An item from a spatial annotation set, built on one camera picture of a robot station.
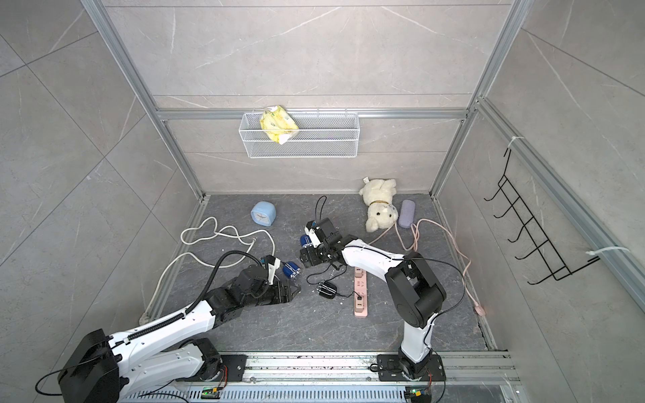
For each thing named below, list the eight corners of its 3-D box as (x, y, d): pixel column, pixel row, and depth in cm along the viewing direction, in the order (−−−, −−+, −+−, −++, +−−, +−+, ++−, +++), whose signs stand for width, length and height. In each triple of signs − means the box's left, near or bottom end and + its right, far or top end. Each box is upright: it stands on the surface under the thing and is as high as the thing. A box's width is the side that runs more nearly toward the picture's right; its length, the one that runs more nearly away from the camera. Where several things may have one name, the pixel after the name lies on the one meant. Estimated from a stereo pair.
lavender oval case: (397, 225, 110) (398, 221, 108) (401, 201, 120) (403, 197, 117) (411, 229, 109) (413, 225, 107) (414, 204, 118) (416, 200, 116)
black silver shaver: (315, 294, 90) (315, 291, 88) (320, 282, 93) (319, 279, 91) (333, 300, 88) (333, 297, 86) (337, 288, 91) (337, 285, 89)
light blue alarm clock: (253, 224, 110) (248, 212, 104) (259, 212, 115) (255, 199, 108) (271, 227, 109) (268, 215, 102) (277, 215, 114) (274, 202, 107)
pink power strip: (353, 317, 85) (355, 310, 80) (353, 275, 95) (355, 266, 90) (366, 318, 85) (369, 311, 79) (365, 276, 95) (367, 267, 89)
